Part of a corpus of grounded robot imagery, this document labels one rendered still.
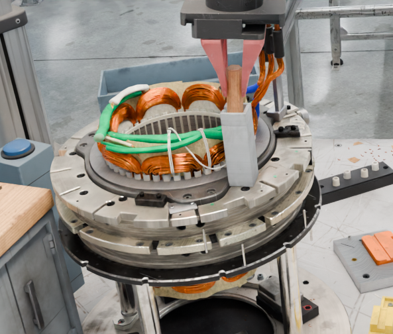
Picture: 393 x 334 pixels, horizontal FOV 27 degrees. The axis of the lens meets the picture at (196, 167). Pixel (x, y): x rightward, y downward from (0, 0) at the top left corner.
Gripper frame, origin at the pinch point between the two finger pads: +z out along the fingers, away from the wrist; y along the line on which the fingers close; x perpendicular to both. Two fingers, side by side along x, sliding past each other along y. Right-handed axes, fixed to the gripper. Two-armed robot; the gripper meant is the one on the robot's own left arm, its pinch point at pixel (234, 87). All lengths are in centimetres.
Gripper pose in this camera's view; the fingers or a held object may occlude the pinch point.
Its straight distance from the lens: 87.6
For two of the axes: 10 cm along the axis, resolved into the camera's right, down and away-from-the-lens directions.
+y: 9.9, 0.3, -1.1
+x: 1.1, -4.8, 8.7
